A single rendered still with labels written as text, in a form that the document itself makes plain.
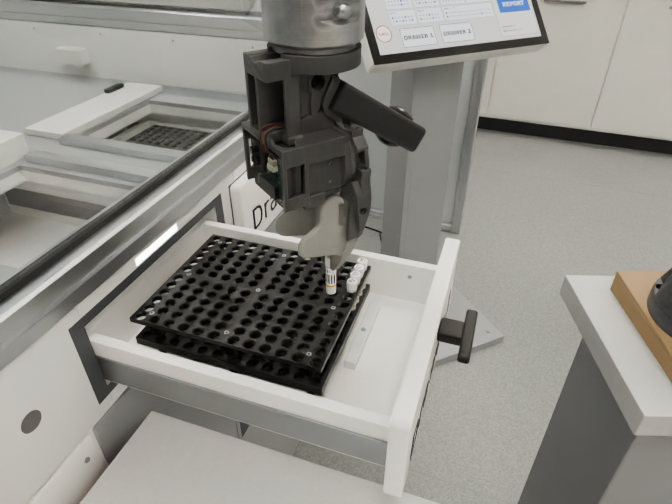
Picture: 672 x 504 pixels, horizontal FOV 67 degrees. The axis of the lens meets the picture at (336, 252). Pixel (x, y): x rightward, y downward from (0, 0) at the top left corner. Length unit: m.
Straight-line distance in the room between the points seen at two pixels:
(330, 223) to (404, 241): 1.22
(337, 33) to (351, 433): 0.34
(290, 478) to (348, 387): 0.12
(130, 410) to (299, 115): 0.43
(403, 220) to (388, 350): 1.03
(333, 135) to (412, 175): 1.14
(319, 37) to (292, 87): 0.04
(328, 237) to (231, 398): 0.19
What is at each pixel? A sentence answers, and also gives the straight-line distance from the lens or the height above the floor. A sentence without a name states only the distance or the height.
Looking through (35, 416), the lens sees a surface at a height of 0.88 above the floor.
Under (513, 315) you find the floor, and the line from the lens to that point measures 2.00.
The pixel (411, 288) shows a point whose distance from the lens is 0.66.
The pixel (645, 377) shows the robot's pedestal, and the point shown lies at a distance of 0.79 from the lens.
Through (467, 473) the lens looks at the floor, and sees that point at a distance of 1.53.
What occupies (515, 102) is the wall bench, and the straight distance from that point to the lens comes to 3.48.
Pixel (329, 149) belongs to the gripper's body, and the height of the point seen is 1.11.
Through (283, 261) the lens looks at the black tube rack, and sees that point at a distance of 0.63.
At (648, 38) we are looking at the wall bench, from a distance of 3.41.
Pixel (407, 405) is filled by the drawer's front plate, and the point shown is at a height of 0.93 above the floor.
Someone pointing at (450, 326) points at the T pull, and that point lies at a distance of 0.54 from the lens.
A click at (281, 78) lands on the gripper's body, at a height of 1.17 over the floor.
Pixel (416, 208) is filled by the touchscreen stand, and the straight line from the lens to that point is 1.61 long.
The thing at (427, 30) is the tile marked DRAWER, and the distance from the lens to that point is 1.33.
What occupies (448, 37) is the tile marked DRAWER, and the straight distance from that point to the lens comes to 1.35.
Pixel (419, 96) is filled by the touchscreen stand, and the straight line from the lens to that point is 1.45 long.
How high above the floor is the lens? 1.27
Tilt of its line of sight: 35 degrees down
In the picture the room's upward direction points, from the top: straight up
